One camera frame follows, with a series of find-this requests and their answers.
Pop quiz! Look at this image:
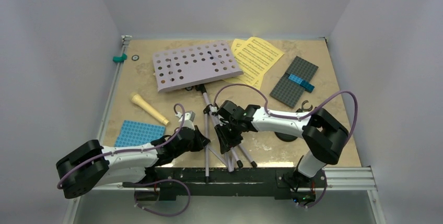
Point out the cream yellow microphone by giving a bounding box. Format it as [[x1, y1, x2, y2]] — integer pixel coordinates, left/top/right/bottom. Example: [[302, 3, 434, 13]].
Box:
[[130, 92, 170, 126]]

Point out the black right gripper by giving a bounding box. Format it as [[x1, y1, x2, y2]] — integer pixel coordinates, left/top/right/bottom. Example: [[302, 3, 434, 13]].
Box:
[[215, 122, 244, 155]]

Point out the aluminium left frame rail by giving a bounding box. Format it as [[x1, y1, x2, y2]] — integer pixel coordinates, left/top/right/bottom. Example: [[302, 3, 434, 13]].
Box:
[[62, 35, 133, 223]]

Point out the teal plastic clip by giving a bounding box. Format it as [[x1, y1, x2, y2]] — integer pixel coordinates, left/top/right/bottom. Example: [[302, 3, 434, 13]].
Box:
[[112, 53, 127, 63]]

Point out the black desktop microphone stand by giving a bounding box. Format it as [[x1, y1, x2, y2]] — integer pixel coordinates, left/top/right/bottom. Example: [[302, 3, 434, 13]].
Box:
[[275, 100, 314, 143]]

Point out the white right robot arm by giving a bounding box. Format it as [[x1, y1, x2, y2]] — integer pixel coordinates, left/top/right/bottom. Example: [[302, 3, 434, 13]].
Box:
[[215, 100, 349, 186]]

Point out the black front mounting rail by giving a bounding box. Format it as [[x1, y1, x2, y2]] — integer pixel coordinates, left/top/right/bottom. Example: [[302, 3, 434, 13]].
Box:
[[123, 167, 316, 203]]

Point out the dark grey studded baseplate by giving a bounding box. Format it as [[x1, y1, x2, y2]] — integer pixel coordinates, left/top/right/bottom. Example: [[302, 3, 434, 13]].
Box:
[[270, 56, 318, 108]]

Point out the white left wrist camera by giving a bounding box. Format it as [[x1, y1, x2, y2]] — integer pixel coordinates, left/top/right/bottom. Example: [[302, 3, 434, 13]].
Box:
[[176, 111, 195, 130]]

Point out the yellow sheet music page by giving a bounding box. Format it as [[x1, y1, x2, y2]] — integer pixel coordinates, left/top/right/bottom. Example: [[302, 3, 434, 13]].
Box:
[[242, 37, 284, 74], [224, 39, 263, 90]]

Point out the light blue studded baseplate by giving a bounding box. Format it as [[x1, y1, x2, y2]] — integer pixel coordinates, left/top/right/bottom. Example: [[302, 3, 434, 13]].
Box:
[[114, 120, 166, 147]]

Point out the blue brick on baseplate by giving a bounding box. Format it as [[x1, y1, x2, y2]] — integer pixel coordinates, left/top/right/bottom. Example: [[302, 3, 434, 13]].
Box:
[[288, 74, 315, 93]]

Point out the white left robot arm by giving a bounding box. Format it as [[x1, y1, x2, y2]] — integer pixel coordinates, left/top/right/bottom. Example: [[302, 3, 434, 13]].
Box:
[[56, 127, 211, 199]]

